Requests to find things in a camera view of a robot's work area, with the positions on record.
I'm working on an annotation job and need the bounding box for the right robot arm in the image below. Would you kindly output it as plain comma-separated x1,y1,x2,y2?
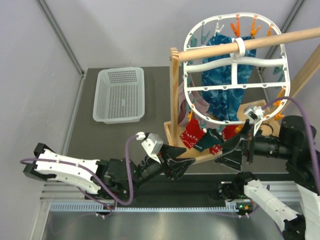
215,115,320,240

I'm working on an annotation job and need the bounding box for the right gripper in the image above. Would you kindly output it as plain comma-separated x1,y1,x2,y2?
213,118,294,169

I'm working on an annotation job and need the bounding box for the mauve cloth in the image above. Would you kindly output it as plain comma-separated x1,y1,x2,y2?
177,72,210,127

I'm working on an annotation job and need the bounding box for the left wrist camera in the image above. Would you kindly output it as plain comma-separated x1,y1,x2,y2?
136,131,164,164

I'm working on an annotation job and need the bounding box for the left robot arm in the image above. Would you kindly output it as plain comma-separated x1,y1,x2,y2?
21,143,196,205

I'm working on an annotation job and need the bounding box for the blue patterned cloth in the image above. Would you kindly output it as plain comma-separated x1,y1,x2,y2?
201,33,258,122

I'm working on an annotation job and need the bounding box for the white plastic basket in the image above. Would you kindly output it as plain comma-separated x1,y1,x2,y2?
92,67,145,125

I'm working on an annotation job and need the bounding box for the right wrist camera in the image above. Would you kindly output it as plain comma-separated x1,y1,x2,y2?
244,105,265,136

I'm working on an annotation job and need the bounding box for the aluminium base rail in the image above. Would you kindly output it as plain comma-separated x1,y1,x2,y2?
39,181,311,213

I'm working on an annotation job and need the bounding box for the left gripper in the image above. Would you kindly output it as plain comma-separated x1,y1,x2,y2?
128,144,195,193

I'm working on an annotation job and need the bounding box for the green sock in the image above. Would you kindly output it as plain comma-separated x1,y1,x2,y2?
193,128,224,152

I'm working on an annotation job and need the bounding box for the red patterned sock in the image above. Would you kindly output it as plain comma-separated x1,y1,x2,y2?
209,125,242,155
180,118,208,150

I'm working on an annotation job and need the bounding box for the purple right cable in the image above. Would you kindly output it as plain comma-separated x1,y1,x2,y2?
261,96,320,196

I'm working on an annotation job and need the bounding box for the wooden rack stand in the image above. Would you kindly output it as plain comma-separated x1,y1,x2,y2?
163,26,320,165

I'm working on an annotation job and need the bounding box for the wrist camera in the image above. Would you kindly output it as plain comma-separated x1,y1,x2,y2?
244,105,265,136
136,131,164,164

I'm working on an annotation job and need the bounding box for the white clip hanger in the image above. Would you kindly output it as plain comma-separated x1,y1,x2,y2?
183,12,291,129

